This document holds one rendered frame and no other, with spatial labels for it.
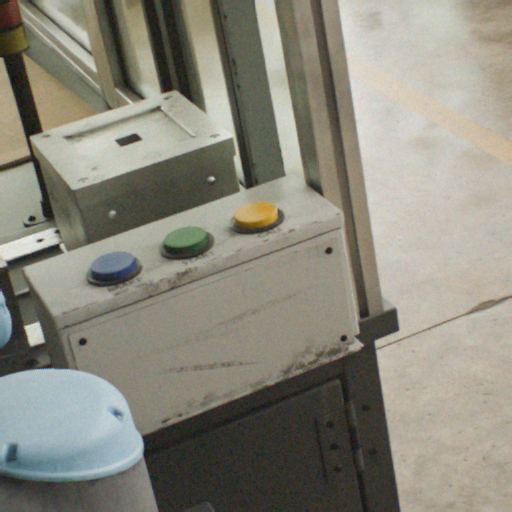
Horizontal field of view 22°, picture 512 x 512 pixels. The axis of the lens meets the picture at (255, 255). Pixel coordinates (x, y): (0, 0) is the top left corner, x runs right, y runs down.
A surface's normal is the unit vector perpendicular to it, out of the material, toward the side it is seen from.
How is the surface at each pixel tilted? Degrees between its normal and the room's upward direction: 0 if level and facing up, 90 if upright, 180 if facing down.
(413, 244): 0
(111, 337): 90
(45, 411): 8
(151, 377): 90
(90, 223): 90
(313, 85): 90
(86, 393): 7
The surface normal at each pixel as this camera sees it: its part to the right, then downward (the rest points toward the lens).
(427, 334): -0.17, -0.86
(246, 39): 0.40, 0.38
